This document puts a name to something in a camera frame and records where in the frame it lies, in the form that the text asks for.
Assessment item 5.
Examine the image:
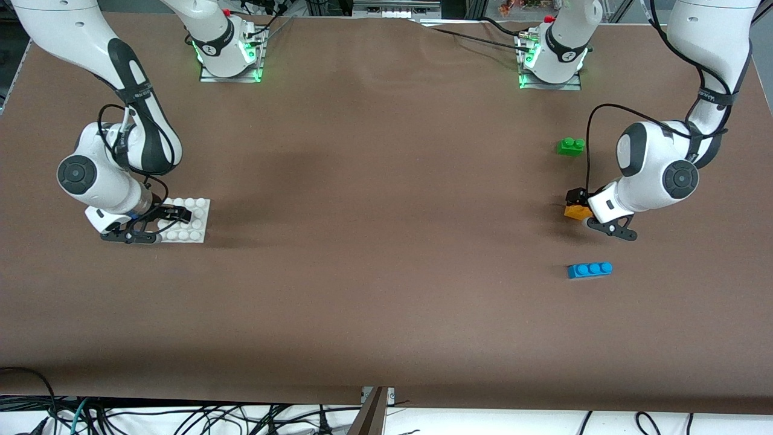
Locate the white studded base plate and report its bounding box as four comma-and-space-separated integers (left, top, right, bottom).
154, 198, 211, 243

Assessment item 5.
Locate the blue three-stud block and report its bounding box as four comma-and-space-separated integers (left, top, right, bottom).
568, 262, 613, 279

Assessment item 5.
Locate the white power strip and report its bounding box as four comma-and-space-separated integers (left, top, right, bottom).
353, 0, 441, 19

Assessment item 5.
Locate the grey metal beam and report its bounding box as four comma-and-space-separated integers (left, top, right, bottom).
347, 387, 390, 435

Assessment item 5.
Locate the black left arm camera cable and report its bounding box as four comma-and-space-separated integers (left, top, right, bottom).
582, 104, 701, 203

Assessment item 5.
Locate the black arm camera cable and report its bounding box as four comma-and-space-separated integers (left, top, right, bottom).
582, 104, 701, 203
98, 104, 182, 236

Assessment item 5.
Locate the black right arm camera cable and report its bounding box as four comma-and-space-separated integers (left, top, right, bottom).
98, 104, 182, 236

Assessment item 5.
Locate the aluminium frame profile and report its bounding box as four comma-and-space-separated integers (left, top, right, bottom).
0, 39, 31, 115

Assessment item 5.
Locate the teal cable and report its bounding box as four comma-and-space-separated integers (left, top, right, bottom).
69, 399, 89, 435

